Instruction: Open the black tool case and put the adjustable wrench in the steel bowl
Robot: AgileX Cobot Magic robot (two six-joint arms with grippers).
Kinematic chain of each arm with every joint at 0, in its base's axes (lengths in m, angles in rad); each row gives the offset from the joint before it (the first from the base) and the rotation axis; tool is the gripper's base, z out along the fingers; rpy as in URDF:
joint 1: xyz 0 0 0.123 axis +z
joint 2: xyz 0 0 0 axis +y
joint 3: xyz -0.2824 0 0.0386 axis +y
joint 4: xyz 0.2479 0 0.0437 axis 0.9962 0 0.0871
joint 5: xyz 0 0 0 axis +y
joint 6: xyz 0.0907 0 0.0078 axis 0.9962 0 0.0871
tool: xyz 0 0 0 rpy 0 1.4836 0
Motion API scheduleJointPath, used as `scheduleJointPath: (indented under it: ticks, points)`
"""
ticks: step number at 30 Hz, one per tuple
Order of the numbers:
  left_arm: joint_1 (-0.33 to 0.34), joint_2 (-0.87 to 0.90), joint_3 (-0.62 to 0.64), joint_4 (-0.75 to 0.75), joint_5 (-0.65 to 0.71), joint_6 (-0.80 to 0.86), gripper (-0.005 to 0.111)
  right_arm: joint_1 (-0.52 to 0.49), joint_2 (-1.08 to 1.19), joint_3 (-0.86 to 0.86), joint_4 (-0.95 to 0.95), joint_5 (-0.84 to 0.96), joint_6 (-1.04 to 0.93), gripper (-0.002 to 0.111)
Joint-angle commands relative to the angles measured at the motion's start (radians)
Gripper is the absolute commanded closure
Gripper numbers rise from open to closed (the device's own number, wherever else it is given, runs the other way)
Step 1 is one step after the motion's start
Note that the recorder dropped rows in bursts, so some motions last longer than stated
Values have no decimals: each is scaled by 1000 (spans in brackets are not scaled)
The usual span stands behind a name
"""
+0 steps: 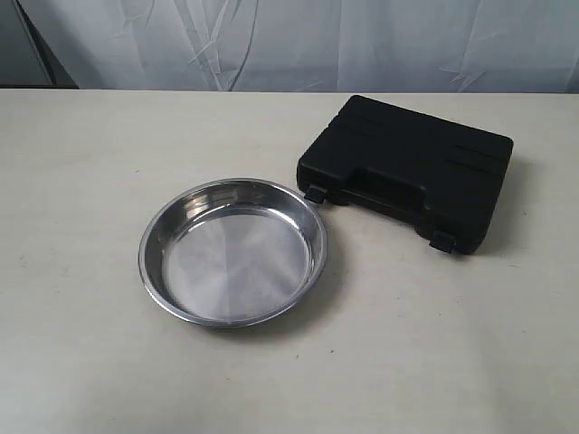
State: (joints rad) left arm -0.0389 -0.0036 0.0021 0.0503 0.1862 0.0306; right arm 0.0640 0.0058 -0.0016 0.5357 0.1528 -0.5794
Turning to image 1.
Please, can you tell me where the round stainless steel pan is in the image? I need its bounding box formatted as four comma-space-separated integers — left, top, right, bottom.
138, 178, 328, 329

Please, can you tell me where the white wrinkled backdrop curtain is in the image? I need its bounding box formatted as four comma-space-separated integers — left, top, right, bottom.
1, 0, 578, 93

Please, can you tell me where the black plastic tool case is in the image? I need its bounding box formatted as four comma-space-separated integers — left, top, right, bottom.
297, 95, 513, 255

